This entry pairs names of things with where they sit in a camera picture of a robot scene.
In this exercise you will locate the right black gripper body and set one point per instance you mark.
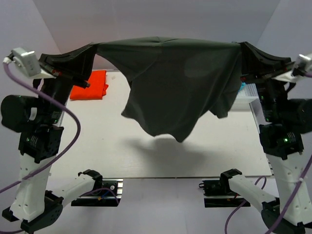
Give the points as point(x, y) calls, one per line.
point(269, 80)

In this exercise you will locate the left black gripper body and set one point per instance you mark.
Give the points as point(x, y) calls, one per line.
point(59, 87)

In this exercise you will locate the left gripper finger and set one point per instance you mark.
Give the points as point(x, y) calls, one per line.
point(83, 65)
point(85, 53)

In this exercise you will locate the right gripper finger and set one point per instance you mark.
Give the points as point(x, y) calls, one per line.
point(249, 62)
point(250, 53)

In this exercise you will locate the dark grey t-shirt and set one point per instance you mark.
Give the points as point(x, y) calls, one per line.
point(174, 82)

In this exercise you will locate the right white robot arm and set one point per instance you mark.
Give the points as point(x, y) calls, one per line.
point(286, 121)

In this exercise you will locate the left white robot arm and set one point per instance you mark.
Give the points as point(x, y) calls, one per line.
point(51, 79)

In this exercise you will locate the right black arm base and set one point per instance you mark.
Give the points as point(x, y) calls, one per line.
point(216, 197)

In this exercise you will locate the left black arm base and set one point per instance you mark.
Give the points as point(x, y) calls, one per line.
point(106, 194)

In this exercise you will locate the folded orange t-shirt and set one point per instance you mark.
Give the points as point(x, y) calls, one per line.
point(96, 90)

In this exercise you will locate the crumpled light blue t-shirt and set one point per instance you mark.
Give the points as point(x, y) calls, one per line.
point(242, 86)

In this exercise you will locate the white plastic basket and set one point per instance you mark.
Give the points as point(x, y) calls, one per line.
point(245, 97)

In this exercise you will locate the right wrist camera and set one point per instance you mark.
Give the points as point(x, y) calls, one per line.
point(301, 69)

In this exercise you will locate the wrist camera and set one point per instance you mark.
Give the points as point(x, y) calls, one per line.
point(27, 63)
point(301, 69)

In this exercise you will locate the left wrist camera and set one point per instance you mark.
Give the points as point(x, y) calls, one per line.
point(27, 63)

